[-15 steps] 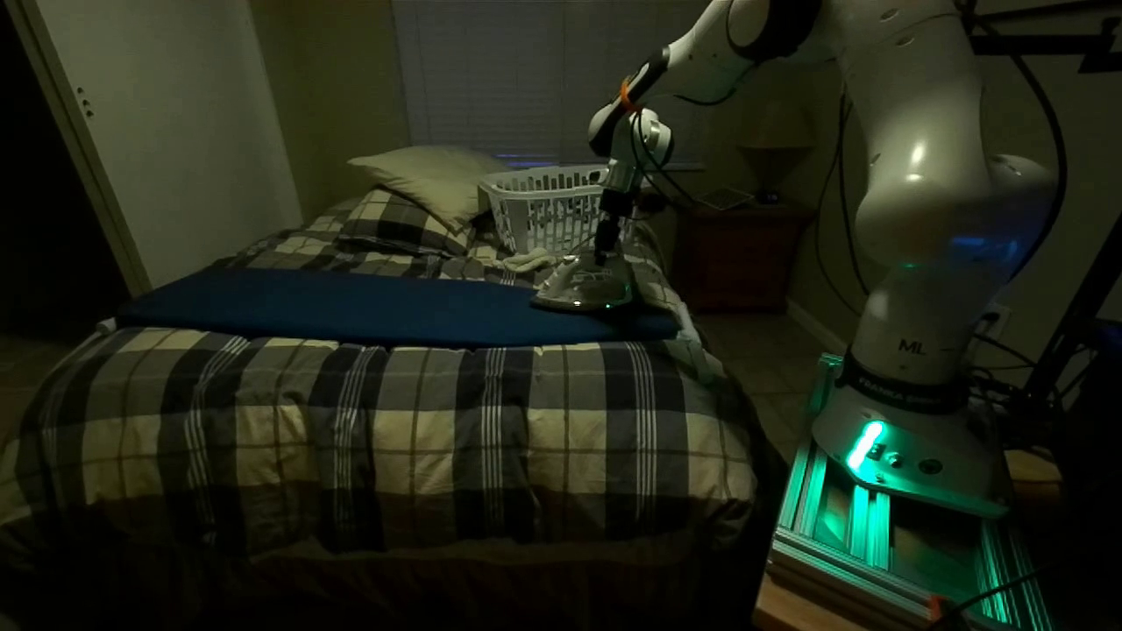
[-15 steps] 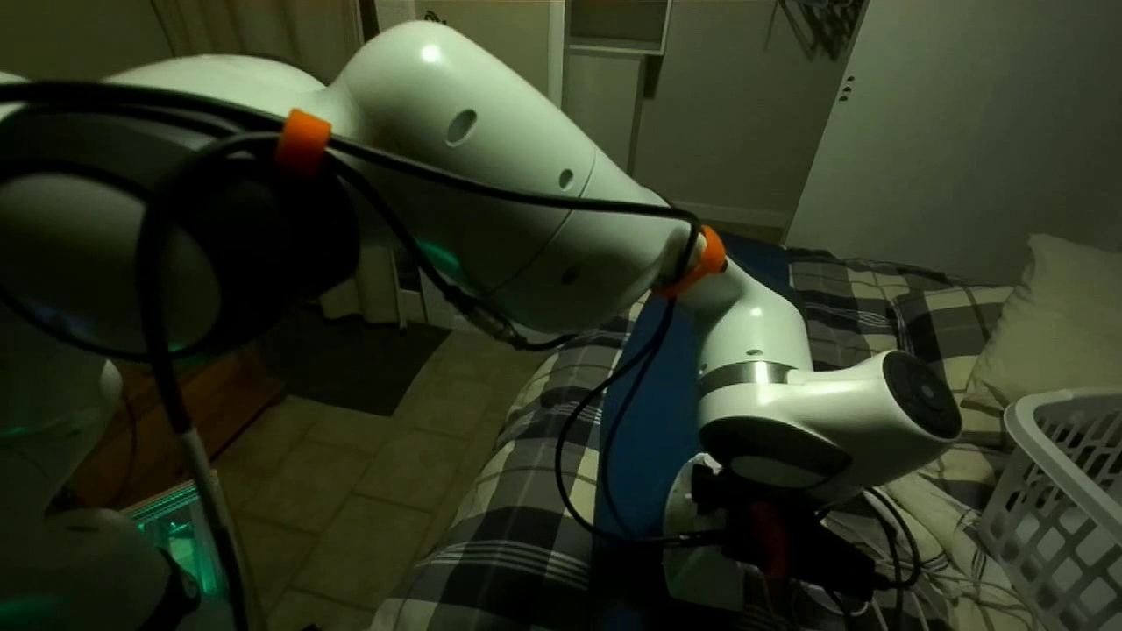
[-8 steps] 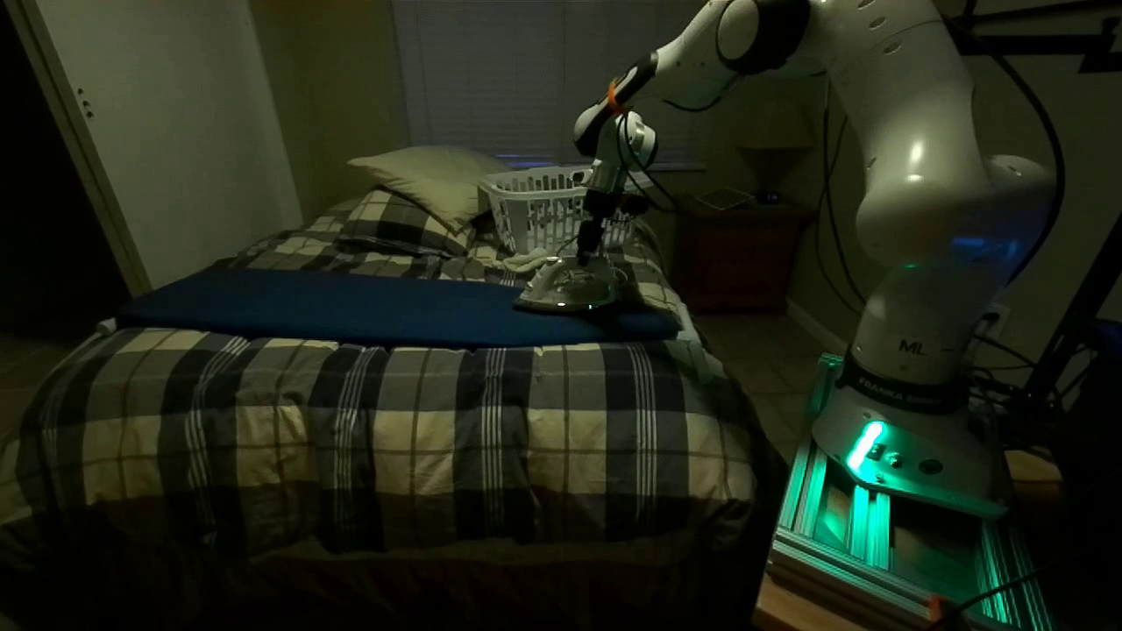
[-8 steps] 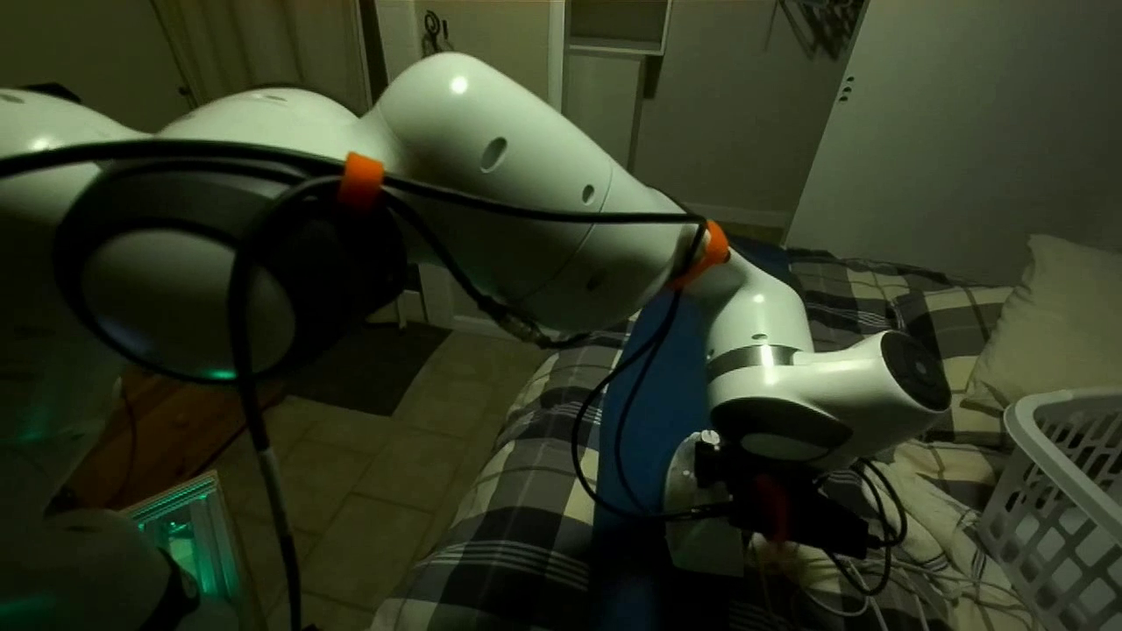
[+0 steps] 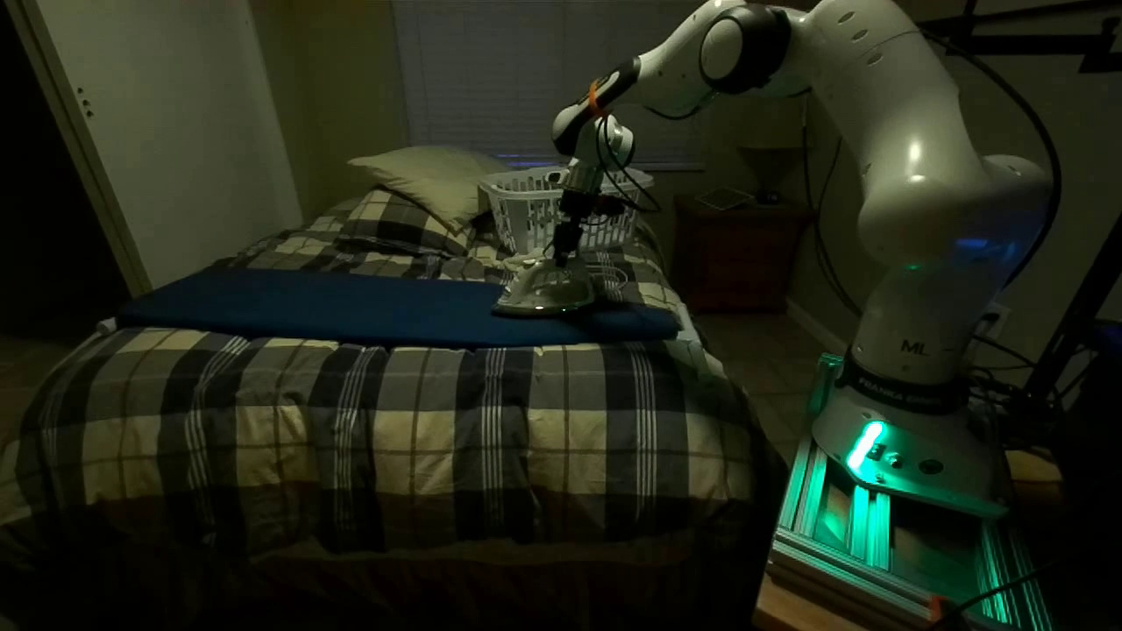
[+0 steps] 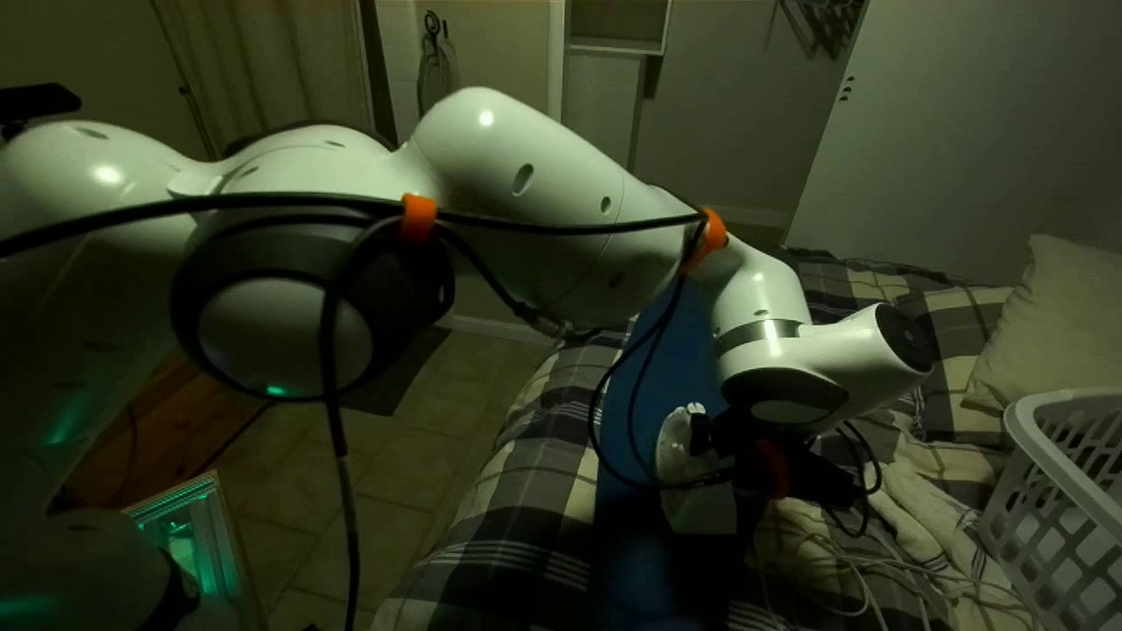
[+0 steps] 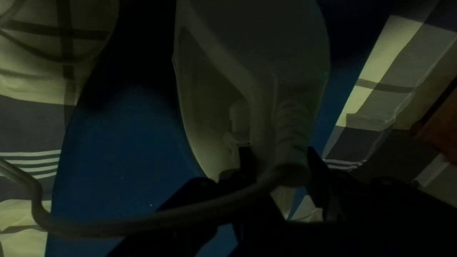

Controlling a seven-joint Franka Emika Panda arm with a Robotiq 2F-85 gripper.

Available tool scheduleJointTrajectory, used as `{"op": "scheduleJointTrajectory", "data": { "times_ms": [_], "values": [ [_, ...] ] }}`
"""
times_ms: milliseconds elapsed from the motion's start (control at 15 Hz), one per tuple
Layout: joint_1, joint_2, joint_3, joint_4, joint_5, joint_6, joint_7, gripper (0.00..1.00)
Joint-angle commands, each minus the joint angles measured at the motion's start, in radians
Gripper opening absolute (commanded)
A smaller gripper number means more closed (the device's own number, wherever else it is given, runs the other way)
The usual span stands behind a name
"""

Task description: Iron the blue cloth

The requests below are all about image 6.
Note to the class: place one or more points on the plaid bed comforter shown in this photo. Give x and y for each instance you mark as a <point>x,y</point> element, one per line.
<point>514,513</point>

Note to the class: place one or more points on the cream pillow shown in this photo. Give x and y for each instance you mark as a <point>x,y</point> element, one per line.
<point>1063,317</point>

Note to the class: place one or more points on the white clothes iron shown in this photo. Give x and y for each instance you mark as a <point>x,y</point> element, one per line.
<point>690,504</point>

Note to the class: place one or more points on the blue cloth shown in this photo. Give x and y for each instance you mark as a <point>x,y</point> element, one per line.
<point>654,574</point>

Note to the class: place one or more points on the dark wall art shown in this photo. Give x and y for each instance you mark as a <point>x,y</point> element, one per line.
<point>827,21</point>

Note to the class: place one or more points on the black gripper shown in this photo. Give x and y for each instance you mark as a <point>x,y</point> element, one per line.
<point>756,462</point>

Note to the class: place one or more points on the white wall shelf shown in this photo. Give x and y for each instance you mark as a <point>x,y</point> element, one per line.
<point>615,83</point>

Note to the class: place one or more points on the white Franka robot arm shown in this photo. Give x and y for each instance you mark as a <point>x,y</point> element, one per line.
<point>502,199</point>

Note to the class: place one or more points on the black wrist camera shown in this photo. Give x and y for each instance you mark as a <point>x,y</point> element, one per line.
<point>834,478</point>

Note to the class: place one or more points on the white plastic laundry basket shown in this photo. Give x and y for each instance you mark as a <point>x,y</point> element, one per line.
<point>1054,494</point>

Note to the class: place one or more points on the wooden table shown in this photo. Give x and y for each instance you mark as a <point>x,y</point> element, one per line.
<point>151,433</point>

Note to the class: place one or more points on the white door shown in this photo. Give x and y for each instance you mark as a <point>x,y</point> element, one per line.
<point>971,129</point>

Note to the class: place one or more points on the dark wall figure decoration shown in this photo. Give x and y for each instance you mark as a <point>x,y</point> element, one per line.
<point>438,57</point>

